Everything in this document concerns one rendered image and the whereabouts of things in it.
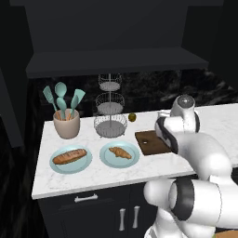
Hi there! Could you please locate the golden brown croissant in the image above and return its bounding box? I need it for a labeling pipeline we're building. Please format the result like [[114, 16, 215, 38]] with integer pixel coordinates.
[[108, 146, 133, 161]]

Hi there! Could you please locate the dark brown cutting board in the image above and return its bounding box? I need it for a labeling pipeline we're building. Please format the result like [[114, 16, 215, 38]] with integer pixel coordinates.
[[134, 129, 173, 157]]

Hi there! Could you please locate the dark tall side cabinet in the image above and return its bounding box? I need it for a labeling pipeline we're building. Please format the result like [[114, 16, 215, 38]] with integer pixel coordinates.
[[181, 0, 238, 91]]

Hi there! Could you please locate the small olive green round object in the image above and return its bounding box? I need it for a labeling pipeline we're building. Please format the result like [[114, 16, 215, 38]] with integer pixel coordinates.
[[127, 112, 138, 123]]

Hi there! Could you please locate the light blue plate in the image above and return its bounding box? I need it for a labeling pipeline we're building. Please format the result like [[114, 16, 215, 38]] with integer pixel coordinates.
[[99, 140, 141, 169], [48, 145, 94, 175]]

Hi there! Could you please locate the teal solid spatula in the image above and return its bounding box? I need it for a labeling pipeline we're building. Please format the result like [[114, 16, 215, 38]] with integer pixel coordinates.
[[69, 88, 86, 119]]

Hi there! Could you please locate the beige utensil pot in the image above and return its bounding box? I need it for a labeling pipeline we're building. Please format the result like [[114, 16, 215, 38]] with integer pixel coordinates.
[[52, 108, 81, 140]]

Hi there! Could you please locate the small teal spoon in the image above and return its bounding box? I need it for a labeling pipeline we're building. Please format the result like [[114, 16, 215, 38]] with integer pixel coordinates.
[[56, 97, 67, 121]]

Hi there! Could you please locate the brown baguette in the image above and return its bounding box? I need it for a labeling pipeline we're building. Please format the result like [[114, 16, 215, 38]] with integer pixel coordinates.
[[52, 148, 88, 165]]

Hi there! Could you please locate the large teal spoon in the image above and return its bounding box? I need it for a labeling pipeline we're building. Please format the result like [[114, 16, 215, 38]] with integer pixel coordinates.
[[54, 81, 68, 100]]

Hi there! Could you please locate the teal slotted spatula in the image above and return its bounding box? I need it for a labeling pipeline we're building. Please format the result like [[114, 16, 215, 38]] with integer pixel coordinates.
[[42, 85, 59, 114]]

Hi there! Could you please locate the dark drawer front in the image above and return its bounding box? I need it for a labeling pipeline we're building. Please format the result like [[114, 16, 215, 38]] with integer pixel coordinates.
[[37, 184, 132, 215]]

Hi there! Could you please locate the dark cupboard door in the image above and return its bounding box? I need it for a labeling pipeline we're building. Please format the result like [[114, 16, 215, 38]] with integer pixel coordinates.
[[128, 181, 160, 238], [57, 198, 130, 238]]

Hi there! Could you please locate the three-tier wire stand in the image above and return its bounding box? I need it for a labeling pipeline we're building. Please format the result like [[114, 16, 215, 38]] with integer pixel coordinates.
[[93, 73, 128, 139]]

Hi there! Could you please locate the dark wall cabinet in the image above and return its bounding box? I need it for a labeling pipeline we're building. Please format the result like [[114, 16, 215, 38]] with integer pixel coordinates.
[[8, 0, 225, 79]]

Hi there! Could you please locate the silver drawer handle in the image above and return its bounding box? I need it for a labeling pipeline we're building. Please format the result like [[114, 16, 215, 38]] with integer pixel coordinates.
[[73, 193, 99, 204]]

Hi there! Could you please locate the silver cupboard door handle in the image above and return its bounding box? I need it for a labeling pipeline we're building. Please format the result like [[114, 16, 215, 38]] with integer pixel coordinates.
[[132, 205, 141, 230], [118, 207, 126, 232]]

